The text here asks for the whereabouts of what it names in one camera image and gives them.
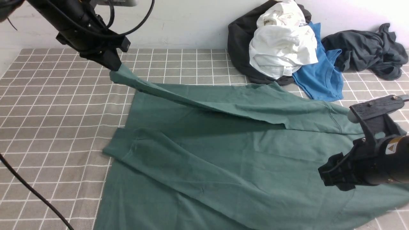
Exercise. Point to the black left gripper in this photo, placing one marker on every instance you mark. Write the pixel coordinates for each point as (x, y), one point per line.
(92, 37)

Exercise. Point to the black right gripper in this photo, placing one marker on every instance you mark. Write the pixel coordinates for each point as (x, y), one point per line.
(380, 157)

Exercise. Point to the green long-sleeve top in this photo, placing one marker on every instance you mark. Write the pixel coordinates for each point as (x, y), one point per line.
(194, 157)

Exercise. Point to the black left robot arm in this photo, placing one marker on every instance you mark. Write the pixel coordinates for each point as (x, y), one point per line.
(52, 10)

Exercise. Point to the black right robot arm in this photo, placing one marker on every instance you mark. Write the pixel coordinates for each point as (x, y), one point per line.
(380, 157)

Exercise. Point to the grey checked tablecloth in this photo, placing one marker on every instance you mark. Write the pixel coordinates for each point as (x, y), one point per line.
(58, 111)

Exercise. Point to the blue t-shirt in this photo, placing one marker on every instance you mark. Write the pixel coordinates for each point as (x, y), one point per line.
(321, 81)

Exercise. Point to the dark grey crumpled garment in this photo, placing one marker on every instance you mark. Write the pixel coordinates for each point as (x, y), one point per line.
(376, 51)

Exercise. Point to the black garment under pile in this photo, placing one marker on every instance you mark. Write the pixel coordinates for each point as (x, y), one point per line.
(241, 32)

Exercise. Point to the white crumpled shirt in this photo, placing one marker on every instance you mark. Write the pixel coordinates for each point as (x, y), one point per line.
(283, 42)

